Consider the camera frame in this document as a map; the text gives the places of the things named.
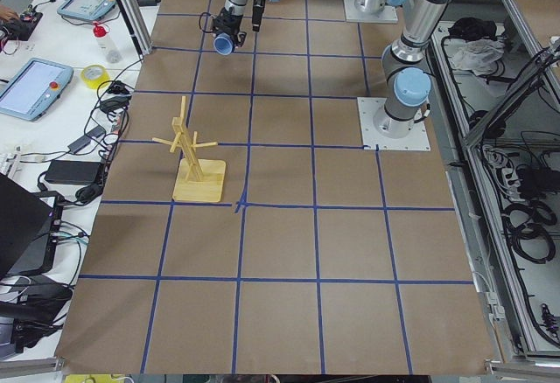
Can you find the red cap squeeze bottle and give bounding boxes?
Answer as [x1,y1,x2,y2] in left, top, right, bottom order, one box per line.
[93,22,122,64]

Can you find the yellow tape roll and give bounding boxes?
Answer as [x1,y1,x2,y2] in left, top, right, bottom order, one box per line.
[80,64,110,89]

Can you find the teach pendant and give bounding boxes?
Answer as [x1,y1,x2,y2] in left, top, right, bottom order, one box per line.
[57,0,116,22]
[1,58,74,121]

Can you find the lower teach pendant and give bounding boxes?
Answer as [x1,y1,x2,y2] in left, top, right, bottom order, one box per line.
[1,58,74,121]

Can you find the black laptop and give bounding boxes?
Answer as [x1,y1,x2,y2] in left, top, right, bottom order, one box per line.
[1,175,63,278]

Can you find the black cloth bundle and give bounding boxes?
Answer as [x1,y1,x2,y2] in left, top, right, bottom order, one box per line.
[448,17,497,41]

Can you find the black electronics board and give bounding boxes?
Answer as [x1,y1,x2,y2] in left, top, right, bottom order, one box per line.
[1,4,43,51]

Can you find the brown paper table cover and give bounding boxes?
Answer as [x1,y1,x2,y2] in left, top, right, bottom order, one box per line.
[57,0,494,375]

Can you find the aluminium frame post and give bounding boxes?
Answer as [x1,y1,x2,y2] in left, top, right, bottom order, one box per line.
[116,0,152,58]

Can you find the coiled black cables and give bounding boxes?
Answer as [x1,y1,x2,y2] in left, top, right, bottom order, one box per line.
[498,201,558,266]

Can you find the white crumpled cloth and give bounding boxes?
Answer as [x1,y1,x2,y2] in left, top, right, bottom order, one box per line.
[450,39,505,75]

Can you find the wooden mug tree stand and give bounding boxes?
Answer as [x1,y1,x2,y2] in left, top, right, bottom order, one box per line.
[152,96,227,203]

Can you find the light blue cup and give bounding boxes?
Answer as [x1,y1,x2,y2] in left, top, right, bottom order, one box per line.
[213,33,235,56]

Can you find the black power adapter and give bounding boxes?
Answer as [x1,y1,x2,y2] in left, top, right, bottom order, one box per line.
[45,160,102,185]

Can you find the upper teach pendant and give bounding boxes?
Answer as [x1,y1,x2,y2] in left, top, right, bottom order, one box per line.
[57,0,116,22]

